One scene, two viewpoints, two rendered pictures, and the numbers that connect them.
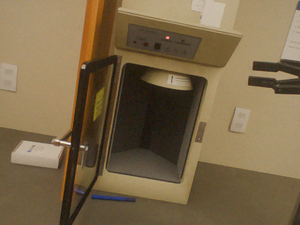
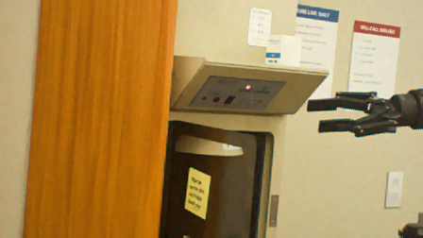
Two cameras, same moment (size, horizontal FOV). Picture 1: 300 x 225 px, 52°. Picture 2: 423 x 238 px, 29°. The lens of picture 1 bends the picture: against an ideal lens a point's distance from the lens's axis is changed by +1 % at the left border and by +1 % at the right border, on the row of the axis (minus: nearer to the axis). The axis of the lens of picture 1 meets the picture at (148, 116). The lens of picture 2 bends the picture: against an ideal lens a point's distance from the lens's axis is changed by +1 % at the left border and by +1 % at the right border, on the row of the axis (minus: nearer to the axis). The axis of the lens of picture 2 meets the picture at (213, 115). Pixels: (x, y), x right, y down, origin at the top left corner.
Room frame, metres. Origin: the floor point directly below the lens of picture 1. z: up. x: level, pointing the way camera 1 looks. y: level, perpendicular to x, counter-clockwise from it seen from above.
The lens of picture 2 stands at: (-0.45, 0.91, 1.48)
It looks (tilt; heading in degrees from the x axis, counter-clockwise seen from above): 3 degrees down; 327
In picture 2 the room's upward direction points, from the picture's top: 5 degrees clockwise
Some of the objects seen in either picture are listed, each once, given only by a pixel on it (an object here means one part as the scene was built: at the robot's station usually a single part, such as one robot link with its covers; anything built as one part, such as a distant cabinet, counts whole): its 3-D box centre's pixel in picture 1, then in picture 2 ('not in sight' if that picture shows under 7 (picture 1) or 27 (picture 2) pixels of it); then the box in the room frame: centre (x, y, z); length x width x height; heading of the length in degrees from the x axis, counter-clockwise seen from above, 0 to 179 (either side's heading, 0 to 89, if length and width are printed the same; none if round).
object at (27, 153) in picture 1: (39, 153); not in sight; (1.04, 0.37, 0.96); 0.16 x 0.12 x 0.04; 98
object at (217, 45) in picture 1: (175, 40); (249, 88); (0.85, -0.03, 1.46); 0.32 x 0.11 x 0.10; 94
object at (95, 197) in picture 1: (113, 198); not in sight; (0.86, 0.06, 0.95); 0.14 x 0.01 x 0.01; 103
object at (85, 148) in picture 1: (82, 155); not in sight; (0.62, 0.13, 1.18); 0.02 x 0.02 x 0.06; 87
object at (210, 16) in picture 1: (211, 14); (283, 50); (0.86, -0.11, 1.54); 0.05 x 0.05 x 0.06; 89
